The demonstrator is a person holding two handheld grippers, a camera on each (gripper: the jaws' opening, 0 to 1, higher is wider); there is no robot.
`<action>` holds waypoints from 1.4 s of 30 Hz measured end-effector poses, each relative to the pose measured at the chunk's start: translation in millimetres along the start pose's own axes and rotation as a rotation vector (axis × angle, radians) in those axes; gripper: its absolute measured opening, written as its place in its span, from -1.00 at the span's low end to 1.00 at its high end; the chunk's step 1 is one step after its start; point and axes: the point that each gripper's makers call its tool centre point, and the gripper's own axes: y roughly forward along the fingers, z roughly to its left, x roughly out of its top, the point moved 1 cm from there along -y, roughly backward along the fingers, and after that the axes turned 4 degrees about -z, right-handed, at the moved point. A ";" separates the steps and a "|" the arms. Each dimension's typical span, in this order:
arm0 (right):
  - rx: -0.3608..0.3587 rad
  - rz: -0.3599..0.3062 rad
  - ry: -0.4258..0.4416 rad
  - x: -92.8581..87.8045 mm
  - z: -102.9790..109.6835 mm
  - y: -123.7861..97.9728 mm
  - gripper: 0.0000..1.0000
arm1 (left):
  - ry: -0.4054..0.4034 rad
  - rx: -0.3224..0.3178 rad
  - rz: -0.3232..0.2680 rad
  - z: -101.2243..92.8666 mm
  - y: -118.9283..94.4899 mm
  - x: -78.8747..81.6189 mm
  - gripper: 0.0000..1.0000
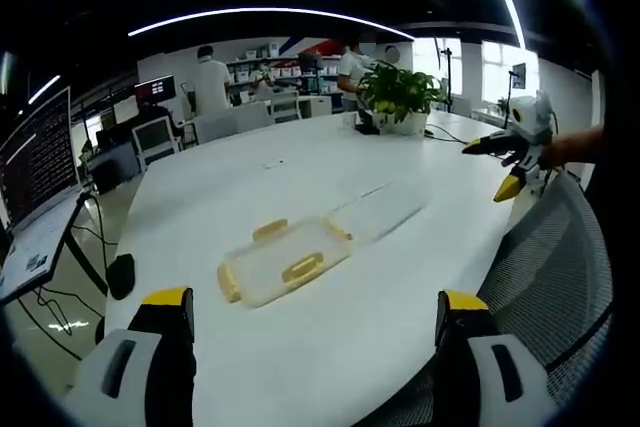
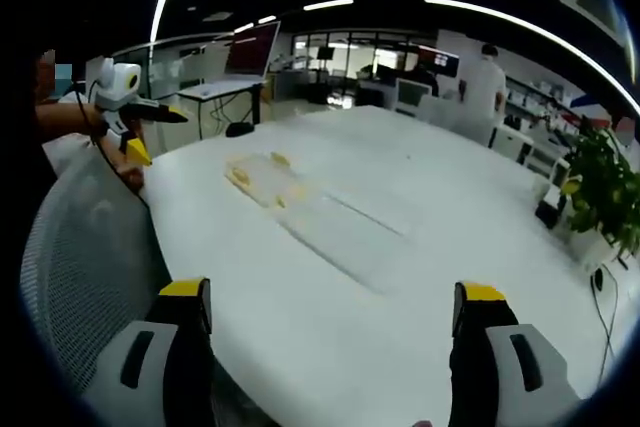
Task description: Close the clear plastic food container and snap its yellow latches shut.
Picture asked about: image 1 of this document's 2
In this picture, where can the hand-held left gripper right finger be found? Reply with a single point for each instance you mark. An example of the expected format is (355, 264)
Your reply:
(475, 332)

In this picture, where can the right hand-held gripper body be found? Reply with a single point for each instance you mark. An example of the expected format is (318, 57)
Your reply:
(535, 119)

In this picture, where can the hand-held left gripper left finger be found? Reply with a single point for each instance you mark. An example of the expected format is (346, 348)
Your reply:
(150, 347)

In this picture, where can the clear container with plastic buckles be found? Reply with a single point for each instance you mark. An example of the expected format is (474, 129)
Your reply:
(285, 259)

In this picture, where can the black rounded object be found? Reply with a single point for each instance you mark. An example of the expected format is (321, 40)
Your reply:
(122, 276)

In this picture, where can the black tripod stand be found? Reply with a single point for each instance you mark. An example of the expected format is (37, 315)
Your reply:
(448, 77)

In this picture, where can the grey mesh office chair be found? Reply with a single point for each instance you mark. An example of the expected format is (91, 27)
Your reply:
(545, 257)

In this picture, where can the green potted plant white pot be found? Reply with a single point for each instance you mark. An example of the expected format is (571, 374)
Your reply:
(400, 94)

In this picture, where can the black box beside plant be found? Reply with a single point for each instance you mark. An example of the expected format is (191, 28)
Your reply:
(369, 124)

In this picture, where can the white laptop on stand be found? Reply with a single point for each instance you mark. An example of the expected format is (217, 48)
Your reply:
(35, 247)

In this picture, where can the white office chair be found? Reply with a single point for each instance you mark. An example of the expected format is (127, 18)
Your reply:
(156, 139)

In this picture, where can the storage shelf with boxes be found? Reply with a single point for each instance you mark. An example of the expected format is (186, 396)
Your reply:
(290, 64)

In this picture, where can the dark computer monitor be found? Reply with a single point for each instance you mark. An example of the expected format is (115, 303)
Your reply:
(35, 157)

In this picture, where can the curved ceiling light strip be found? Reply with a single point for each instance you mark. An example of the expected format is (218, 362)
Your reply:
(270, 12)

